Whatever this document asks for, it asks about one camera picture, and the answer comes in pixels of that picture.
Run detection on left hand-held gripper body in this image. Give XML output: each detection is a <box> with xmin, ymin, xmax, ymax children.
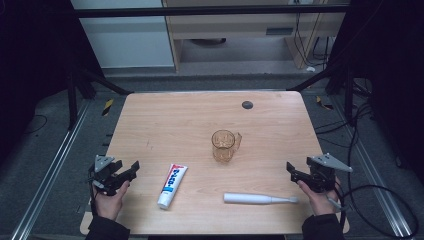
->
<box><xmin>88</xmin><ymin>154</ymin><xmax>131</xmax><ymax>197</ymax></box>

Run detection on black floor cables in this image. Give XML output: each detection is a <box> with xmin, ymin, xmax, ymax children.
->
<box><xmin>314</xmin><ymin>101</ymin><xmax>376</xmax><ymax>149</ymax></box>

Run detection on white electric toothbrush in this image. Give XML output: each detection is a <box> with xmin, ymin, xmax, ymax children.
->
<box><xmin>222</xmin><ymin>192</ymin><xmax>300</xmax><ymax>205</ymax></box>

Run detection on light wooden desk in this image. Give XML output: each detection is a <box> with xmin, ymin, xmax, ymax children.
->
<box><xmin>162</xmin><ymin>0</ymin><xmax>347</xmax><ymax>72</ymax></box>

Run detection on person's right hand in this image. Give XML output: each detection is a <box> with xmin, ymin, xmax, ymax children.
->
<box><xmin>297</xmin><ymin>176</ymin><xmax>343</xmax><ymax>217</ymax></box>

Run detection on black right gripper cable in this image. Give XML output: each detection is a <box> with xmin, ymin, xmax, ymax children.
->
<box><xmin>333</xmin><ymin>184</ymin><xmax>420</xmax><ymax>240</ymax></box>

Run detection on silver cable plug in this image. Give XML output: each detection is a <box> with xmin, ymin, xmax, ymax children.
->
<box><xmin>327</xmin><ymin>197</ymin><xmax>346</xmax><ymax>213</ymax></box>

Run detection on black horizontal frame bar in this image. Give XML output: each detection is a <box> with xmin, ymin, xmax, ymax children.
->
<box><xmin>73</xmin><ymin>5</ymin><xmax>350</xmax><ymax>19</ymax></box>

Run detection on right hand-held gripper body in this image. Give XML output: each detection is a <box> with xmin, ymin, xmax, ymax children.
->
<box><xmin>306</xmin><ymin>152</ymin><xmax>354</xmax><ymax>194</ymax></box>

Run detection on white toothpaste tube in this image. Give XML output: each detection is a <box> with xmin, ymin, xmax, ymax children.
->
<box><xmin>156</xmin><ymin>162</ymin><xmax>189</xmax><ymax>211</ymax></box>

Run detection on black curtain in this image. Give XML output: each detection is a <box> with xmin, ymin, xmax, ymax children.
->
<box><xmin>324</xmin><ymin>0</ymin><xmax>424</xmax><ymax>186</ymax></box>
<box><xmin>0</xmin><ymin>0</ymin><xmax>105</xmax><ymax>168</ymax></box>

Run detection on person's left hand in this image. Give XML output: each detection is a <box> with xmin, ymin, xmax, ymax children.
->
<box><xmin>91</xmin><ymin>179</ymin><xmax>131</xmax><ymax>221</ymax></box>

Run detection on aluminium floor rail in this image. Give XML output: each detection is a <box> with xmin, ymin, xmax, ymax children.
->
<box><xmin>9</xmin><ymin>99</ymin><xmax>92</xmax><ymax>240</ymax></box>
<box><xmin>329</xmin><ymin>95</ymin><xmax>415</xmax><ymax>238</ymax></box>

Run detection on yellow black striped tape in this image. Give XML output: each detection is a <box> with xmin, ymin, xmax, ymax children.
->
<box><xmin>315</xmin><ymin>95</ymin><xmax>335</xmax><ymax>111</ymax></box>
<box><xmin>101</xmin><ymin>97</ymin><xmax>115</xmax><ymax>117</ymax></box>

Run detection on amber transparent cup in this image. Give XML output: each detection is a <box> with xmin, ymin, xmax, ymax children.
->
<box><xmin>210</xmin><ymin>129</ymin><xmax>243</xmax><ymax>164</ymax></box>

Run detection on black metal stand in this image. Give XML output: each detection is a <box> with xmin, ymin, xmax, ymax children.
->
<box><xmin>65</xmin><ymin>64</ymin><xmax>134</xmax><ymax>132</ymax></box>
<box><xmin>285</xmin><ymin>61</ymin><xmax>356</xmax><ymax>126</ymax></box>

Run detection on thin black floor cable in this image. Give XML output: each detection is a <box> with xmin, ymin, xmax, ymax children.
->
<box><xmin>22</xmin><ymin>114</ymin><xmax>48</xmax><ymax>136</ymax></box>

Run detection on hanging black cables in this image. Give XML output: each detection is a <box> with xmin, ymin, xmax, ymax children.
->
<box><xmin>293</xmin><ymin>12</ymin><xmax>332</xmax><ymax>68</ymax></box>

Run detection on white cabinet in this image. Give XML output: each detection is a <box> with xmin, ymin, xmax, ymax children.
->
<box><xmin>70</xmin><ymin>0</ymin><xmax>176</xmax><ymax>70</ymax></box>

